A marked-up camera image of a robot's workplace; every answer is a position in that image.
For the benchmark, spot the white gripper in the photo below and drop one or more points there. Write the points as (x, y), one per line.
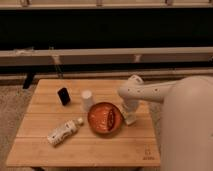
(129, 107)

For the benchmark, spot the orange bowl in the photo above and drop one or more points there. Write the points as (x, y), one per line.
(97, 118)

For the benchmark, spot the white sponge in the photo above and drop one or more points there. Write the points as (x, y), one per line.
(129, 118)

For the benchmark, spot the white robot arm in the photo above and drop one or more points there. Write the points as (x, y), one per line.
(187, 121)

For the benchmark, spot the brown snack in bowl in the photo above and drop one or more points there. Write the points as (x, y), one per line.
(110, 119)

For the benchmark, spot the wooden table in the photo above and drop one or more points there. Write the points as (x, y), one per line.
(132, 146)

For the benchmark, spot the white paper cup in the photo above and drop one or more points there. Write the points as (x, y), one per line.
(87, 100)

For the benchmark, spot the white plastic bottle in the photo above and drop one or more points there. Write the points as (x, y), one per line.
(61, 132)

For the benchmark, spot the small black box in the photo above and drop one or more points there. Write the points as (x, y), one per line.
(64, 96)

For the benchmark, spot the grey rail bench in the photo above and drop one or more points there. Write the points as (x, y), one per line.
(27, 57)

